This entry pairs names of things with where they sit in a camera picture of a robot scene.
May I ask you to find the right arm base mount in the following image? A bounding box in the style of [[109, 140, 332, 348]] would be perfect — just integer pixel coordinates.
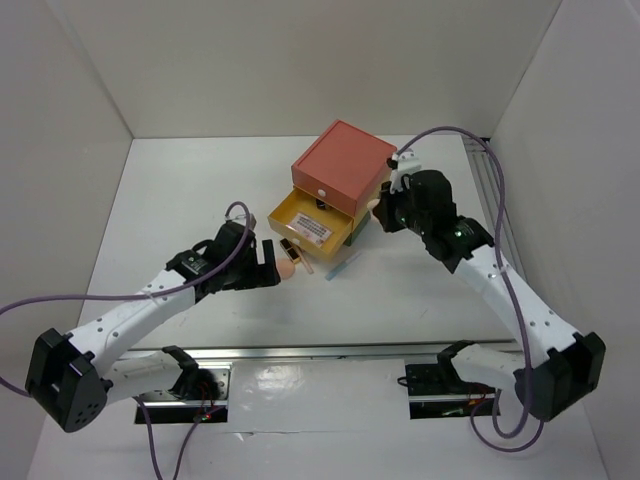
[[396, 364, 495, 420]]

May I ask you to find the pink lip liner pencil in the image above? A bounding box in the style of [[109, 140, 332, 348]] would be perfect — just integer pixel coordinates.
[[292, 240, 314, 275]]

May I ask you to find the nail sticker packet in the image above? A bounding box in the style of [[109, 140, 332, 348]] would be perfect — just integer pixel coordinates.
[[289, 212, 333, 246]]

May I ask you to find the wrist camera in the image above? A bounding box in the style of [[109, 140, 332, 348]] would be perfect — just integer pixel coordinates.
[[387, 149, 422, 194], [225, 213, 257, 231]]

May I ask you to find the blue eyebrow razor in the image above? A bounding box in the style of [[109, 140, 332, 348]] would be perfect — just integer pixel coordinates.
[[325, 252, 361, 281]]

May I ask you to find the three-drawer organizer box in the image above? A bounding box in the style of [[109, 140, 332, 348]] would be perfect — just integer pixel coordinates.
[[290, 118, 399, 249]]

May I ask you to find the black gold lipstick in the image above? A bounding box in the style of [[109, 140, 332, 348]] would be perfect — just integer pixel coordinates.
[[279, 238, 301, 264]]

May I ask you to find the aluminium rail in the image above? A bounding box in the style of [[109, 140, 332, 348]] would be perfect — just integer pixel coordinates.
[[119, 340, 521, 364], [462, 136, 526, 278]]

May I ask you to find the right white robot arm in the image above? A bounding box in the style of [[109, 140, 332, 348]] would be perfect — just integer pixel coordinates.
[[373, 170, 606, 422]]

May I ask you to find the aluminium rail right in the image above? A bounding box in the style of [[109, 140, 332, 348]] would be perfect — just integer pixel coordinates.
[[462, 136, 526, 278]]

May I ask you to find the yellow drawer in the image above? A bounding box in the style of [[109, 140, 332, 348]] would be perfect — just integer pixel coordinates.
[[268, 188, 353, 261]]

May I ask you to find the beige makeup sponge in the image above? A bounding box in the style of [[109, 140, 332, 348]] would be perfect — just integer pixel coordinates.
[[367, 199, 379, 212]]

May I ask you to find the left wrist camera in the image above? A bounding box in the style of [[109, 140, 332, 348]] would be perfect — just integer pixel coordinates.
[[225, 213, 257, 231]]

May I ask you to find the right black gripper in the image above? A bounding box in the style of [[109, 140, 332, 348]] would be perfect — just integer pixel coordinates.
[[374, 177, 430, 235]]

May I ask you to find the round pink powder puff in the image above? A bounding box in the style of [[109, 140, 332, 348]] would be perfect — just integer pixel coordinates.
[[276, 258, 296, 280]]

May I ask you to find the green bottom drawer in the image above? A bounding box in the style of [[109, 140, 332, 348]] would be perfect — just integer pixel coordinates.
[[343, 205, 381, 247]]

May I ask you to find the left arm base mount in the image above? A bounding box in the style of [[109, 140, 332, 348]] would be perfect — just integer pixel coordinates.
[[141, 362, 232, 425]]

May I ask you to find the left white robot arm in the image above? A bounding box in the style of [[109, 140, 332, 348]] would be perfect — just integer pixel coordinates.
[[25, 221, 281, 433]]

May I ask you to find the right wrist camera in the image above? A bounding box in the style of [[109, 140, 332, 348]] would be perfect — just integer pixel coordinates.
[[387, 149, 422, 194]]

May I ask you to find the red top drawer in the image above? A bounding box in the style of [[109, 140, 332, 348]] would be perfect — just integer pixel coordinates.
[[290, 118, 399, 216]]

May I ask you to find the aluminium rail front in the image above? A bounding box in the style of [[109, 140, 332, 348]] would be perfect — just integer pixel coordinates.
[[119, 340, 521, 364]]

